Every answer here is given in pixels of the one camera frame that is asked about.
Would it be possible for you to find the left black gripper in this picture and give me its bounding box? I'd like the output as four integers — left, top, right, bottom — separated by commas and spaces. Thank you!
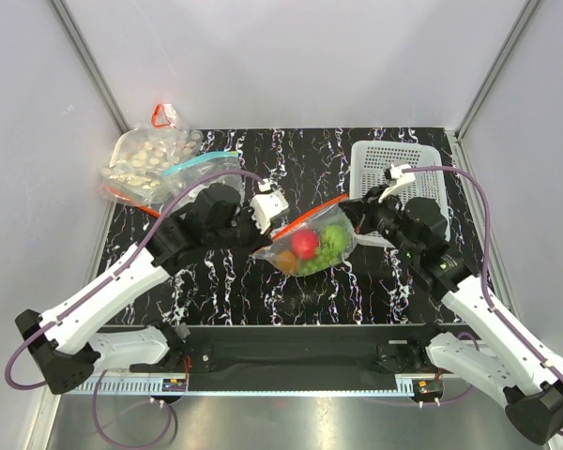
205, 200, 275, 263

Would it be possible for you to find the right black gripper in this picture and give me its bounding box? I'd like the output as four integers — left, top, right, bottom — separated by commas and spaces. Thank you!
340, 184, 420, 261

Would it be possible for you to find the brown kiwi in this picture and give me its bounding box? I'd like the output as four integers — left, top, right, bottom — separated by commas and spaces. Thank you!
275, 250, 298, 275

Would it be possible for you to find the white plastic basket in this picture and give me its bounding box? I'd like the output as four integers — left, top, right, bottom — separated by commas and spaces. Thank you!
348, 141, 449, 222

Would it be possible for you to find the red apple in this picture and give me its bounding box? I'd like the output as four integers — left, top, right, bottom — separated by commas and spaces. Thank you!
290, 229, 319, 261

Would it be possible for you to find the clear bag orange zipper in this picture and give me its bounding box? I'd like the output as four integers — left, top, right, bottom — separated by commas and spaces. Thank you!
252, 194, 357, 277

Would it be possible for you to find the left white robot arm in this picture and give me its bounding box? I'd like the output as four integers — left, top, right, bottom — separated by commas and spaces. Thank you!
15, 183, 288, 395

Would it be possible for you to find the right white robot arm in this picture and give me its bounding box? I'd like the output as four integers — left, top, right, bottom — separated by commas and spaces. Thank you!
340, 191, 563, 445

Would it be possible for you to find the clear bag teal zipper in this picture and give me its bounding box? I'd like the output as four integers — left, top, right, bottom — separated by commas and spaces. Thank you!
161, 151, 245, 210

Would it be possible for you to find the bag of round biscuits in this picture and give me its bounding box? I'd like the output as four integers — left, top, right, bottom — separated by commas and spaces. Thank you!
99, 127, 204, 217

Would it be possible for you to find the small bag orange zipper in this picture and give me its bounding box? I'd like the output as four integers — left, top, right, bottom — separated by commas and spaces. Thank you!
151, 103, 190, 131

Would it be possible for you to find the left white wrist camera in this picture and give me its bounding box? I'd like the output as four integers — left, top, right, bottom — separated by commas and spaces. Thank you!
250, 190, 289, 234

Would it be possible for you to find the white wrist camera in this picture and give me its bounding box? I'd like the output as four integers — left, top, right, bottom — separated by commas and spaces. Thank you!
250, 190, 289, 234
378, 164, 416, 203

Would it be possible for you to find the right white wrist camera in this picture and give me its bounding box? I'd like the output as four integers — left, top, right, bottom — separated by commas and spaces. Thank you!
378, 164, 416, 203

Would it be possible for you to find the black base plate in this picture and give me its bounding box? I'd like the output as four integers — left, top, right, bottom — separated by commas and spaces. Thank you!
131, 324, 445, 385

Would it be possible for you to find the front aluminium rail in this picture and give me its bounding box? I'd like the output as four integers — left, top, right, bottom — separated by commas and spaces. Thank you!
41, 339, 555, 379

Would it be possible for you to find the white slotted cable duct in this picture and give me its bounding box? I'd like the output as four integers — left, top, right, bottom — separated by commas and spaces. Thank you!
70, 375, 414, 398

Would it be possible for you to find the left aluminium frame post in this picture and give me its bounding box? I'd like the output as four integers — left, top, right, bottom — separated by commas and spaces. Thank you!
47, 0, 130, 134

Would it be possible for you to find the aluminium frame post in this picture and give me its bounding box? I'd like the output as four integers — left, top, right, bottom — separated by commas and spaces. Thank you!
454, 0, 543, 143
47, 0, 130, 134

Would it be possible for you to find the right aluminium frame post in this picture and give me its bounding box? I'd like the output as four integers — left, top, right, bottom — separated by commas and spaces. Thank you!
454, 0, 543, 143

